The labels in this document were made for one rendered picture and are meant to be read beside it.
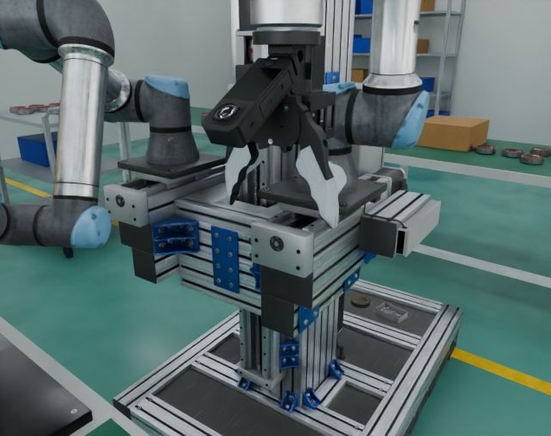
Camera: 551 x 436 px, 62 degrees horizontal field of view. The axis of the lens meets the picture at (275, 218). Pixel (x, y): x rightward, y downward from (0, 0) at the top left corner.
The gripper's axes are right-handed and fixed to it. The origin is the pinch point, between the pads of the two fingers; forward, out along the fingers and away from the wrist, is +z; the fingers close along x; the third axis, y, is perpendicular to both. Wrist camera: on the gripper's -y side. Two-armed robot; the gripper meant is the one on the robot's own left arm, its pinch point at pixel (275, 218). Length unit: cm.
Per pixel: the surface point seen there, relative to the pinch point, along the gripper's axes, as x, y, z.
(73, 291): 203, 87, 115
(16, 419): 40, -17, 38
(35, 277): 238, 85, 115
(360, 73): 257, 595, 16
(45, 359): 53, -4, 40
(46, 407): 38, -12, 38
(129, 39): 552, 431, -31
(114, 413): 30, -5, 40
